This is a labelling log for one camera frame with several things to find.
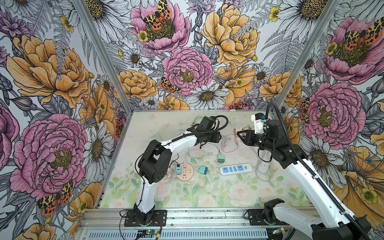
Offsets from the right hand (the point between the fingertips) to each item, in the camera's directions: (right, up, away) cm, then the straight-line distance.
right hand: (239, 138), depth 73 cm
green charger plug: (-6, -15, +21) cm, 26 cm away
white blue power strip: (+1, -19, +15) cm, 25 cm away
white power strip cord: (+15, -20, +17) cm, 30 cm away
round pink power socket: (-26, -21, +14) cm, 36 cm away
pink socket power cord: (-36, -25, +13) cm, 46 cm away
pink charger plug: (-1, +4, +1) cm, 4 cm away
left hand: (-8, -3, +19) cm, 21 cm away
